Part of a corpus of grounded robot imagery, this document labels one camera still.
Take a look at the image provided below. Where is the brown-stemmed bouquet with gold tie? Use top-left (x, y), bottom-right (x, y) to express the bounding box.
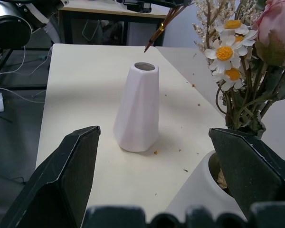
top-left (143, 0), bottom-right (196, 53)

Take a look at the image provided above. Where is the white twisted ceramic vase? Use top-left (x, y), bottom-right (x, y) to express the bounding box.
top-left (113, 61), bottom-right (160, 152)

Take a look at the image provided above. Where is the thin white cable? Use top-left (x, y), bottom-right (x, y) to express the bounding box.
top-left (0, 87), bottom-right (46, 104)
top-left (0, 45), bottom-right (53, 83)

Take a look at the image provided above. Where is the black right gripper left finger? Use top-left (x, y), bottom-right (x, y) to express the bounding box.
top-left (0, 125), bottom-right (101, 228)

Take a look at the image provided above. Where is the black metal floor frame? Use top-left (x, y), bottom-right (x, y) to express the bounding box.
top-left (0, 48), bottom-right (49, 91)

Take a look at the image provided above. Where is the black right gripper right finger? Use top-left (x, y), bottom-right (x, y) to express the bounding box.
top-left (208, 127), bottom-right (285, 219)

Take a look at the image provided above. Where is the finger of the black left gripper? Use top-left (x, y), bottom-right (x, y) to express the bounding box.
top-left (152, 0), bottom-right (196, 8)

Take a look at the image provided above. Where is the wooden desk with black legs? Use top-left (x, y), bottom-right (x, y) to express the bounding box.
top-left (58, 0), bottom-right (173, 47)

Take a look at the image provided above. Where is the white round ceramic vase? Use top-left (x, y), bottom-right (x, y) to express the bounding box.
top-left (165, 123), bottom-right (267, 220)

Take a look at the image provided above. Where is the daisy and pink rose bouquet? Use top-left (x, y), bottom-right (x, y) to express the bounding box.
top-left (192, 0), bottom-right (285, 190)

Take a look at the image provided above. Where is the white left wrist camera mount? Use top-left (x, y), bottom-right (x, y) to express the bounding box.
top-left (26, 0), bottom-right (70, 27)

